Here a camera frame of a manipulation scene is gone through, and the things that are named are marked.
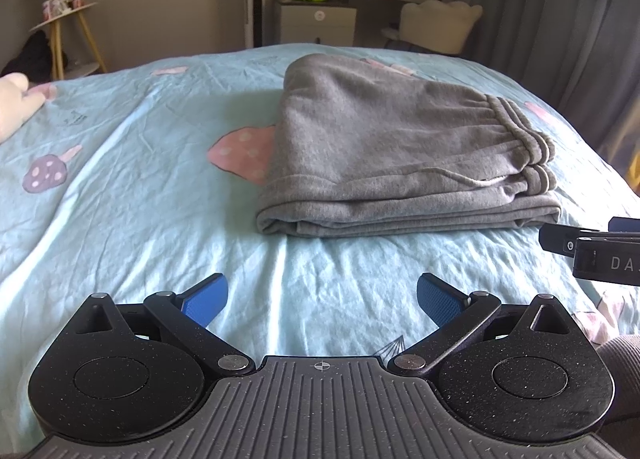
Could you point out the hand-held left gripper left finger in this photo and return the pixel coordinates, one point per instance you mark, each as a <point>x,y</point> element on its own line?
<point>205,299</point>

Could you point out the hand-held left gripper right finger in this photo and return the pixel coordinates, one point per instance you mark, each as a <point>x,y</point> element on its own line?
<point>440,299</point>

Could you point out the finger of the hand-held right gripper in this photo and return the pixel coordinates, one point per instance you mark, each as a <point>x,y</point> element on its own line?
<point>625,224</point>
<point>555,237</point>

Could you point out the grey pants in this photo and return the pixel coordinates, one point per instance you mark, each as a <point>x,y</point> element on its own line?
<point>390,149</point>

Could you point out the grey-brown cloth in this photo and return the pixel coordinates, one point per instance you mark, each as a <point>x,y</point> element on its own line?
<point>620,379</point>

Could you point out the light blue mushroom-print bed sheet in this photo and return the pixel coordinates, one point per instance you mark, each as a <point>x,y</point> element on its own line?
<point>140,179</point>

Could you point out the grey curtain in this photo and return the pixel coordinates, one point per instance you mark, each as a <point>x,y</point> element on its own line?
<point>560,14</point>

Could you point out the white shell-back chair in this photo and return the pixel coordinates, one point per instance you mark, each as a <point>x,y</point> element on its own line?
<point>440,26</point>

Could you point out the white cabinet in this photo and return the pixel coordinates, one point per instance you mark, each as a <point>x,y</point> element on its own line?
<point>170,9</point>

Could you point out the black bag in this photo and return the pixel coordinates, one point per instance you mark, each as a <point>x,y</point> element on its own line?
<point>35,56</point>

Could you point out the white nightstand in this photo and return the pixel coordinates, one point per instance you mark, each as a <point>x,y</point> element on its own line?
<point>315,24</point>

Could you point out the yellow wooden side table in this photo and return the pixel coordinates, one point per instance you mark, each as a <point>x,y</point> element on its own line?
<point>65,19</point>

